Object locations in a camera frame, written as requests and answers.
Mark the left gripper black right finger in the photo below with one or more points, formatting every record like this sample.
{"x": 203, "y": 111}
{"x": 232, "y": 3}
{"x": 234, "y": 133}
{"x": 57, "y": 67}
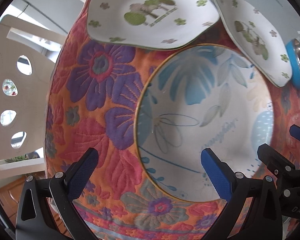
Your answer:
{"x": 263, "y": 220}

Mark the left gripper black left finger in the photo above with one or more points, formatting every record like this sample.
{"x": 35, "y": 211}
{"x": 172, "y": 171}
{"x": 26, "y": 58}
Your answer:
{"x": 34, "y": 217}

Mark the blue steel bowl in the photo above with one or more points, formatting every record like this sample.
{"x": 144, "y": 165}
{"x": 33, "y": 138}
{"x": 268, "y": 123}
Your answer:
{"x": 293, "y": 50}

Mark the square forest plate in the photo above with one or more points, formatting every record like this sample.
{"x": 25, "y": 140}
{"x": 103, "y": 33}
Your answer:
{"x": 257, "y": 39}
{"x": 151, "y": 24}

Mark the round blue floral plate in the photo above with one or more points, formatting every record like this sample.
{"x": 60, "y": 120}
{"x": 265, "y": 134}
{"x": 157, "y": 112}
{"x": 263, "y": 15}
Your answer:
{"x": 204, "y": 96}

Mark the floral orange quilted mat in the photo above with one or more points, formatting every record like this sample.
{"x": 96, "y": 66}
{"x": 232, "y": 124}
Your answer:
{"x": 92, "y": 103}

